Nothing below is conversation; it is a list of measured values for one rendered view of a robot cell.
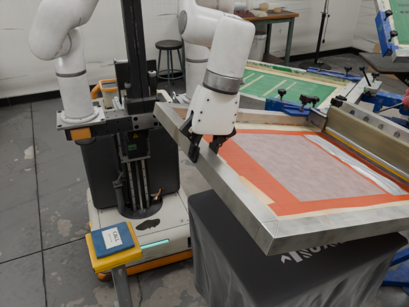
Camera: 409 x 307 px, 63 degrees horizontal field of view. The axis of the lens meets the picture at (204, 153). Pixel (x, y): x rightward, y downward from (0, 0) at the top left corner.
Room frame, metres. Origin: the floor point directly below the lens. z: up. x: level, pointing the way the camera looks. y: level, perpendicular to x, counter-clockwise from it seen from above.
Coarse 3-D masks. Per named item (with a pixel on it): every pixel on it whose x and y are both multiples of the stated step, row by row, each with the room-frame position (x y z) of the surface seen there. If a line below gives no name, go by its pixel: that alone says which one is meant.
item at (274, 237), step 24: (168, 120) 0.79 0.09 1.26; (240, 120) 0.98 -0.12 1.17; (264, 120) 1.02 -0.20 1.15; (288, 120) 1.06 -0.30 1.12; (216, 168) 0.56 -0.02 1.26; (216, 192) 0.52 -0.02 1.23; (240, 192) 0.48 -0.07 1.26; (240, 216) 0.44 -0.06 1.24; (264, 216) 0.42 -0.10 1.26; (312, 216) 0.45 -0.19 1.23; (336, 216) 0.46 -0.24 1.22; (360, 216) 0.48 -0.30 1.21; (384, 216) 0.50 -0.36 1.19; (408, 216) 0.52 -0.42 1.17; (264, 240) 0.38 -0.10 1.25; (288, 240) 0.38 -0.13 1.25; (312, 240) 0.40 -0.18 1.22; (336, 240) 0.43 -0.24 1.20
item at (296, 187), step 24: (240, 168) 0.65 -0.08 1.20; (264, 168) 0.67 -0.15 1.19; (288, 168) 0.70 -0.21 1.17; (312, 168) 0.73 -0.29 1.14; (336, 168) 0.76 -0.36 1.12; (264, 192) 0.56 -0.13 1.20; (288, 192) 0.58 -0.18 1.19; (312, 192) 0.60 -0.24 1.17; (336, 192) 0.62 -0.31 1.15; (360, 192) 0.65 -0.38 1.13; (384, 192) 0.67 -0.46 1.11; (408, 192) 0.70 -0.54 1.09
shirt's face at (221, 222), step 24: (216, 216) 0.76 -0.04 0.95; (240, 240) 0.66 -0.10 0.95; (360, 240) 0.66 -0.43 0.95; (384, 240) 0.66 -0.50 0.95; (240, 264) 0.58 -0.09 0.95; (264, 264) 0.58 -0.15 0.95; (312, 264) 0.58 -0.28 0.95; (336, 264) 0.58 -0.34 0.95; (264, 288) 0.51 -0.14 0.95; (288, 288) 0.51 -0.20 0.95
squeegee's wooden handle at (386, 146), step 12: (336, 108) 1.03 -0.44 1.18; (336, 120) 1.00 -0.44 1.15; (348, 120) 0.97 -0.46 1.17; (360, 120) 0.95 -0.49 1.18; (348, 132) 0.95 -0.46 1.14; (360, 132) 0.91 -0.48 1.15; (372, 132) 0.88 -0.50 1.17; (384, 132) 0.87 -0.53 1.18; (360, 144) 0.89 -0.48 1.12; (372, 144) 0.86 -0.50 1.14; (384, 144) 0.84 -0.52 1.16; (396, 144) 0.81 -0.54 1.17; (408, 144) 0.80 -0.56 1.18; (384, 156) 0.82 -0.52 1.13; (396, 156) 0.79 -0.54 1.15; (408, 156) 0.77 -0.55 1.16; (408, 168) 0.75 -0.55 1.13
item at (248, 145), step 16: (224, 144) 0.77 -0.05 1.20; (240, 144) 0.79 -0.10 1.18; (256, 144) 0.81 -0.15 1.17; (272, 144) 0.84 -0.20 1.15; (288, 144) 0.87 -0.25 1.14; (304, 144) 0.90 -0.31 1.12; (336, 144) 0.96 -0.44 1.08; (240, 160) 0.69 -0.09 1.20; (256, 160) 0.71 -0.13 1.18; (272, 160) 0.73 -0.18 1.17; (288, 160) 0.75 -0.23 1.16; (304, 160) 0.77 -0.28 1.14; (320, 160) 0.80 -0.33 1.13; (336, 160) 0.82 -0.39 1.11
